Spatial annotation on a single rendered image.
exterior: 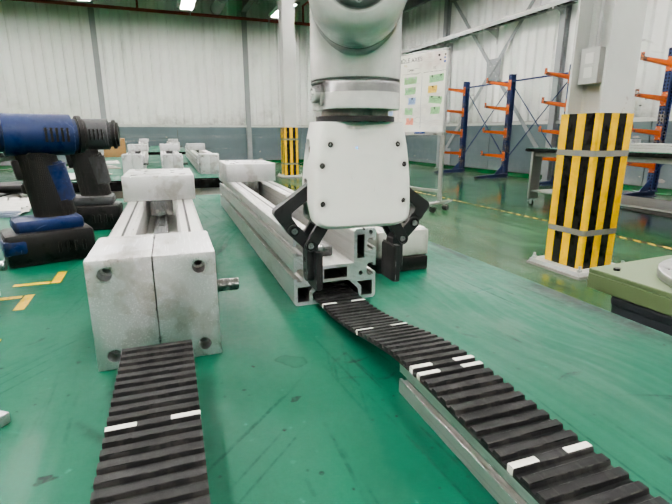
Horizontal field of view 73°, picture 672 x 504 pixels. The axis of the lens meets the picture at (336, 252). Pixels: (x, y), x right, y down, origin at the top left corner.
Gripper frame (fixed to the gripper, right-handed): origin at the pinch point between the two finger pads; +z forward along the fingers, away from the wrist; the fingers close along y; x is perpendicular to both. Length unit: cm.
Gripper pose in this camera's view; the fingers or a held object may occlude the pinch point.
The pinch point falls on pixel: (353, 271)
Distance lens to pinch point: 47.7
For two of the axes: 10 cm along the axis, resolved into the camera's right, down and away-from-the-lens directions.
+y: 9.4, -0.8, 3.2
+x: -3.3, -2.4, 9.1
